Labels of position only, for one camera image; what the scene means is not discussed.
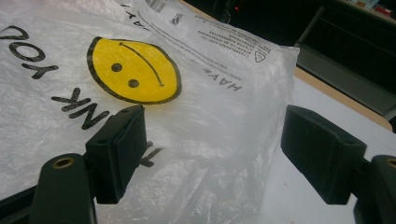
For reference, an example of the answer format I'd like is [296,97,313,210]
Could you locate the metal desk frame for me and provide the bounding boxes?
[294,5,396,121]

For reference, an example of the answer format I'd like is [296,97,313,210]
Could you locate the clear smiley print plastic bag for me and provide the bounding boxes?
[0,0,301,224]

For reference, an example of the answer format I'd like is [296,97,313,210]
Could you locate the white table mat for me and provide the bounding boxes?
[253,76,396,224]

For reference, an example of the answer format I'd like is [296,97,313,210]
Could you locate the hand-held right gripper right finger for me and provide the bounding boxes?
[280,105,368,205]

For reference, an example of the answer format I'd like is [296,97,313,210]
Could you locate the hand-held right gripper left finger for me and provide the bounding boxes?
[85,105,148,204]

